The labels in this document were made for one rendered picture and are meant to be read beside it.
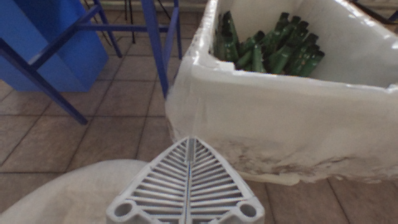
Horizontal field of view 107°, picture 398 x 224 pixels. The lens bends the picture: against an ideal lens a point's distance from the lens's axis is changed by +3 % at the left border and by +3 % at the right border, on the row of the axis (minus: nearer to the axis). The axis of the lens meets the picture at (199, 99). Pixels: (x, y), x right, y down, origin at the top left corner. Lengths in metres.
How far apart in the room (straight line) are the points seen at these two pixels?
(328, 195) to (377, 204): 0.22
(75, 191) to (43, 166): 0.59
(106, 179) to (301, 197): 0.84
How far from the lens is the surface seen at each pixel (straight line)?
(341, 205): 1.08
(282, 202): 0.93
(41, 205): 0.59
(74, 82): 1.32
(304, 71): 0.57
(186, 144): 0.17
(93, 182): 0.55
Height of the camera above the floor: 0.83
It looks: 51 degrees down
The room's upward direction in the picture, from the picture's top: 3 degrees clockwise
